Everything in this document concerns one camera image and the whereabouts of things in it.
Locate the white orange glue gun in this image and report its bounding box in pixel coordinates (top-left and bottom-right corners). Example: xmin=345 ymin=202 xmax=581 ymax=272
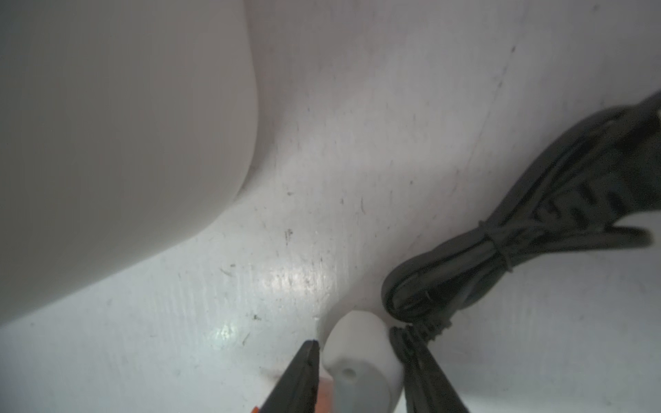
xmin=250 ymin=89 xmax=661 ymax=413

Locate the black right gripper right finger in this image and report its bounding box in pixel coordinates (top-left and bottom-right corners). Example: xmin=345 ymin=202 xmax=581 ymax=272
xmin=389 ymin=327 xmax=469 ymax=413

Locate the white plastic storage box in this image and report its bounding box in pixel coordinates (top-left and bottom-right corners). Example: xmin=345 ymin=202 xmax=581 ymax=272
xmin=1 ymin=1 xmax=258 ymax=323

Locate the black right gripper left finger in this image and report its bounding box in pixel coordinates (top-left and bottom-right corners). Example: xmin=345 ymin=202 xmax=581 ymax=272
xmin=252 ymin=340 xmax=320 ymax=413

